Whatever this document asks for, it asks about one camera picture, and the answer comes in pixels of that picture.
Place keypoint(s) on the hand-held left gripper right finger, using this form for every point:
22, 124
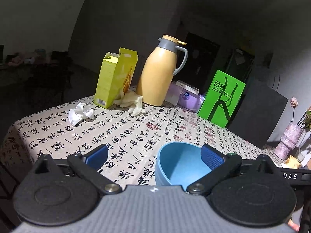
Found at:
212, 157

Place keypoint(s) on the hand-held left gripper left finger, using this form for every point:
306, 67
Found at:
98, 154

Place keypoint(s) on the blue bowl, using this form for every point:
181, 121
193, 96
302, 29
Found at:
179, 167

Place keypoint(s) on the person's right hand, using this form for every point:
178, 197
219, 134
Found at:
294, 227

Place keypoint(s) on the yellow mug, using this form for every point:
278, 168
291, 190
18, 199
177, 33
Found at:
292, 161

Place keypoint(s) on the clear glass cup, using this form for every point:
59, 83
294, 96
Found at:
302, 156

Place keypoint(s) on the purple ceramic vase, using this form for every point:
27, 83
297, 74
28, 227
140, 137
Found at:
289, 138

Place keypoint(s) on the crumpled white tissue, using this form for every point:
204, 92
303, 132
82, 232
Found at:
77, 115

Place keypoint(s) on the green paper bag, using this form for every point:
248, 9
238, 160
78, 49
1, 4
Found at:
211, 106

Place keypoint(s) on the black paper bag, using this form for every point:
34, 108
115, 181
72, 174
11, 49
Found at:
257, 116

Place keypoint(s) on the purple tissue pack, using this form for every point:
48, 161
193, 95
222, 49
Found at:
189, 100

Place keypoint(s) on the white rubber glove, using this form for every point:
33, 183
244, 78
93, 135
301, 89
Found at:
134, 102

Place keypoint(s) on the white tissue sheet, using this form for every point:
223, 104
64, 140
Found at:
171, 99

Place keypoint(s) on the yellow-green snack box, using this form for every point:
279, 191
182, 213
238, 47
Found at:
107, 82

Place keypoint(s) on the small white box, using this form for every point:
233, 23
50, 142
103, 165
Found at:
187, 86

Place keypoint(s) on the grey refrigerator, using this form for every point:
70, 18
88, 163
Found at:
238, 65

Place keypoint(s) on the yellow thermos jug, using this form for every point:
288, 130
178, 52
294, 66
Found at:
158, 77

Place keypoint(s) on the dark door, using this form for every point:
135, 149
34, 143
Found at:
204, 60

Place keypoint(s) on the dark cluttered side table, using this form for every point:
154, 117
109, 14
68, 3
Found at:
31, 63

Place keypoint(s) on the grey wall box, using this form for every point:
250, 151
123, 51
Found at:
268, 59

